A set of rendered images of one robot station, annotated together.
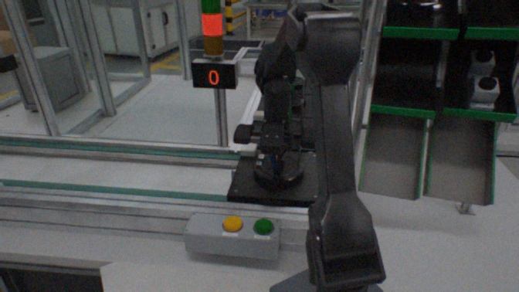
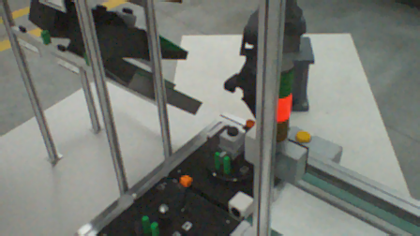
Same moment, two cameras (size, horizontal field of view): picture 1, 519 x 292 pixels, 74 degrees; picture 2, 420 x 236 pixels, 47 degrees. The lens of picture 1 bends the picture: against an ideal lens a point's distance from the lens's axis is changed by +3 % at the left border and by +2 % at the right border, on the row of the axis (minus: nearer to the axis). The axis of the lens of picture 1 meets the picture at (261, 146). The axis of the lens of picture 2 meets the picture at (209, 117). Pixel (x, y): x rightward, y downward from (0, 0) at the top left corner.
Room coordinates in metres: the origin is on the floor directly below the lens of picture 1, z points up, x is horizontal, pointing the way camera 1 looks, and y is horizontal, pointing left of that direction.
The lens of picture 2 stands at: (1.56, 0.40, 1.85)
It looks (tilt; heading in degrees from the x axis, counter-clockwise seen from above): 39 degrees down; 214
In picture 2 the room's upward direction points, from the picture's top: 3 degrees counter-clockwise
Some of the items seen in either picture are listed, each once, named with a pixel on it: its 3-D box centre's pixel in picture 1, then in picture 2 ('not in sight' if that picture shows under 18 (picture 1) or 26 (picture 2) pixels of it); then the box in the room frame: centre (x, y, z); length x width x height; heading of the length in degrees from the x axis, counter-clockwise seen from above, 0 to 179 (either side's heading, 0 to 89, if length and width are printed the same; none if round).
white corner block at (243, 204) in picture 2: (249, 152); (241, 206); (0.90, 0.04, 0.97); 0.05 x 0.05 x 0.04; 83
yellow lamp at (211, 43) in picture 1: (213, 43); not in sight; (0.93, 0.13, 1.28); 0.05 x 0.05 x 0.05
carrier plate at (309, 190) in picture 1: (278, 174); (232, 168); (0.79, -0.05, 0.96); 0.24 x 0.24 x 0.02; 83
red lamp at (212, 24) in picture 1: (212, 24); not in sight; (0.93, 0.13, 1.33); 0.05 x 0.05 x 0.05
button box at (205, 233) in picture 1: (233, 235); not in sight; (0.58, 0.06, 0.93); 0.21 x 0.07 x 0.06; 83
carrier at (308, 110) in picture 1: (288, 94); not in sight; (1.28, -0.11, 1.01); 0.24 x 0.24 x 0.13; 83
